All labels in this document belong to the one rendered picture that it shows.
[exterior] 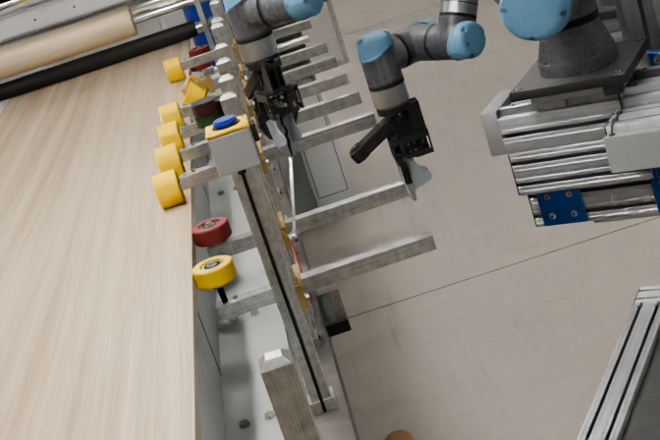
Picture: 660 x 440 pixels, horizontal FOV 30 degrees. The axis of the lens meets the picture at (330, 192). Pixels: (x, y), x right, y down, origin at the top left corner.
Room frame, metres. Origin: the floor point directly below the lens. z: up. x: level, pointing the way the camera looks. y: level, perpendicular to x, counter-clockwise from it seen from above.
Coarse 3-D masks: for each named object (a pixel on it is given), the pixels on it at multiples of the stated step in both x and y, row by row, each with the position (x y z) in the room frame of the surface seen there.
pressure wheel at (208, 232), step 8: (200, 224) 2.47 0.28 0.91; (208, 224) 2.45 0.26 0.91; (216, 224) 2.44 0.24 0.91; (224, 224) 2.43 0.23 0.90; (192, 232) 2.44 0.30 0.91; (200, 232) 2.42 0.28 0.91; (208, 232) 2.41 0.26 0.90; (216, 232) 2.42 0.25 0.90; (224, 232) 2.42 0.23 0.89; (200, 240) 2.42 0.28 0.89; (208, 240) 2.41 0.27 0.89; (216, 240) 2.41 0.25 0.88; (224, 240) 2.42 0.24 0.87
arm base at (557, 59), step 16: (592, 16) 2.22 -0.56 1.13; (560, 32) 2.21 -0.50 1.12; (576, 32) 2.20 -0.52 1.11; (592, 32) 2.21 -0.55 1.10; (608, 32) 2.23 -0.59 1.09; (544, 48) 2.25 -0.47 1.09; (560, 48) 2.21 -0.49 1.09; (576, 48) 2.20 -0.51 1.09; (592, 48) 2.21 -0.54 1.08; (608, 48) 2.20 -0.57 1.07; (544, 64) 2.25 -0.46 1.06; (560, 64) 2.21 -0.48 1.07; (576, 64) 2.19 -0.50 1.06; (592, 64) 2.19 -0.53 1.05; (608, 64) 2.20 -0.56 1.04
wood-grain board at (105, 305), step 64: (0, 128) 4.41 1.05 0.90; (64, 128) 4.02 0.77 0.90; (128, 128) 3.69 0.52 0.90; (0, 192) 3.39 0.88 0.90; (64, 192) 3.15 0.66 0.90; (128, 192) 2.94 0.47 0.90; (192, 192) 2.80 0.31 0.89; (0, 256) 2.74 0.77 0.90; (64, 256) 2.58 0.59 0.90; (128, 256) 2.43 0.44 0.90; (192, 256) 2.32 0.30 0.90; (0, 320) 2.29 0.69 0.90; (64, 320) 2.18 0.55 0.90; (128, 320) 2.07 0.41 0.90; (192, 320) 1.97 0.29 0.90; (0, 384) 1.96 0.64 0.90; (64, 384) 1.87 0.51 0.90; (128, 384) 1.79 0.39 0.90; (192, 384) 1.71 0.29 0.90
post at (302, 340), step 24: (240, 192) 1.89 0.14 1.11; (264, 216) 1.89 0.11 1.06; (264, 240) 1.88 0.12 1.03; (264, 264) 1.89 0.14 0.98; (288, 288) 1.89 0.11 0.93; (288, 312) 1.89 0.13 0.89; (288, 336) 1.89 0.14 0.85; (312, 360) 1.89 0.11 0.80; (312, 384) 1.89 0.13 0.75; (312, 408) 1.88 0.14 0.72; (336, 408) 1.88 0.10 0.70
